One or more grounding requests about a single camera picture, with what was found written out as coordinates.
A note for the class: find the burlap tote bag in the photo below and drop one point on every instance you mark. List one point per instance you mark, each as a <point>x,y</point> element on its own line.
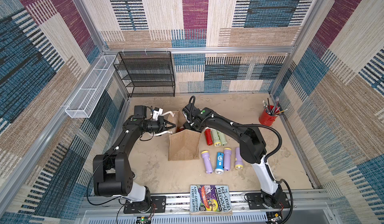
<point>183,146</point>

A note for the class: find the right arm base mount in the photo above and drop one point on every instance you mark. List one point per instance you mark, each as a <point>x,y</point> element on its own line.
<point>262,201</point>

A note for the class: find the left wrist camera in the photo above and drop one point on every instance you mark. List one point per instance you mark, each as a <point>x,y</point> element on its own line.
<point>156,113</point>

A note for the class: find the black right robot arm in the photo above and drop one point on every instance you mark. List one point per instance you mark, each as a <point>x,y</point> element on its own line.
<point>252,146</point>

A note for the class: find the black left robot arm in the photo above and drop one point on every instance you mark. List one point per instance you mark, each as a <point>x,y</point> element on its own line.
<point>113,176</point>

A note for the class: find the red pencil cup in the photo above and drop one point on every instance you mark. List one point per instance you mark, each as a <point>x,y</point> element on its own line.
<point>267,118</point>

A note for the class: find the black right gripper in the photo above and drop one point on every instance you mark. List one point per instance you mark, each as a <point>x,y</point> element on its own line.
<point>186,125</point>

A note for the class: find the purple flashlight lower row left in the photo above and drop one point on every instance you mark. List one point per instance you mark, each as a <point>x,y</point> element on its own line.
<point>207,162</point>

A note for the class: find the treehouse storey book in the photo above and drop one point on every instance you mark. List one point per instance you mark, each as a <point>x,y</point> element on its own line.
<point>210,200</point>

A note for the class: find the light green flashlight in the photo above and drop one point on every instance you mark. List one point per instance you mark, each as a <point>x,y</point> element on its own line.
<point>216,139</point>
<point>222,138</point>

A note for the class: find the blue flashlight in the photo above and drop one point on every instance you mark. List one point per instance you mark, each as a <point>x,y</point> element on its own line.
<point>219,170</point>

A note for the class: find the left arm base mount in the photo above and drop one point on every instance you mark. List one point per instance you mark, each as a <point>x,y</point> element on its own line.
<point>157,203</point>

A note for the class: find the white mesh wall basket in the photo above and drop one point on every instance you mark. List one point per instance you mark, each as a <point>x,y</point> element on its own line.
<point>87,97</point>

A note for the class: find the black wire shelf rack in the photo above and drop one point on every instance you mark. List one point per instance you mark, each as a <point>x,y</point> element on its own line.
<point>146,74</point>

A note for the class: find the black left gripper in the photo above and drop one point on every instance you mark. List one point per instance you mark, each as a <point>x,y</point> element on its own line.
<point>162,124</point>

